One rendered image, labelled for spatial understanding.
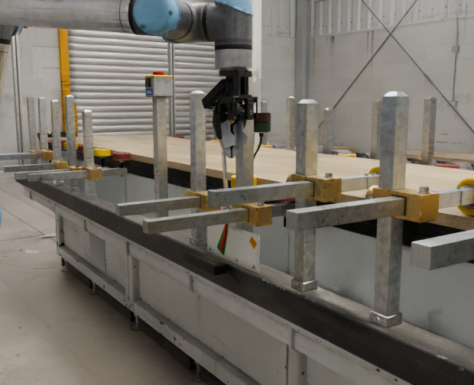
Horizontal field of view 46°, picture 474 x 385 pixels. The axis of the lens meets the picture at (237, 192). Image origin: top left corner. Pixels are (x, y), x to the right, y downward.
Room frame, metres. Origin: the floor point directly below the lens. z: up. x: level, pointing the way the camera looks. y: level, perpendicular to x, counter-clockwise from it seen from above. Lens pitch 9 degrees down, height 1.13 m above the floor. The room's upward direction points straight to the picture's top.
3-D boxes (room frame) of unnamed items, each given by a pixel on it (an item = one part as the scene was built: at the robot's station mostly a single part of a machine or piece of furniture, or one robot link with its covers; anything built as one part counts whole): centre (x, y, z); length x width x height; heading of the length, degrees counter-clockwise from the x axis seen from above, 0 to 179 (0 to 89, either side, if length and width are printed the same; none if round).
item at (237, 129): (1.38, -0.01, 1.04); 0.06 x 0.03 x 0.09; 33
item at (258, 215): (1.46, -0.04, 0.85); 0.13 x 0.06 x 0.05; 33
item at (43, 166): (2.87, 0.97, 0.81); 0.43 x 0.03 x 0.04; 123
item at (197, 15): (1.40, 0.12, 1.32); 0.12 x 0.12 x 0.09; 73
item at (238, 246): (1.49, 0.02, 0.75); 0.26 x 0.01 x 0.10; 33
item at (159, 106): (1.91, 0.26, 0.93); 0.05 x 0.05 x 0.45; 33
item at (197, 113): (1.69, 0.12, 0.93); 0.03 x 0.03 x 0.48; 33
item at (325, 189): (1.25, -0.17, 0.95); 0.13 x 0.06 x 0.05; 33
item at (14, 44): (3.64, 1.36, 1.20); 0.15 x 0.12 x 1.00; 33
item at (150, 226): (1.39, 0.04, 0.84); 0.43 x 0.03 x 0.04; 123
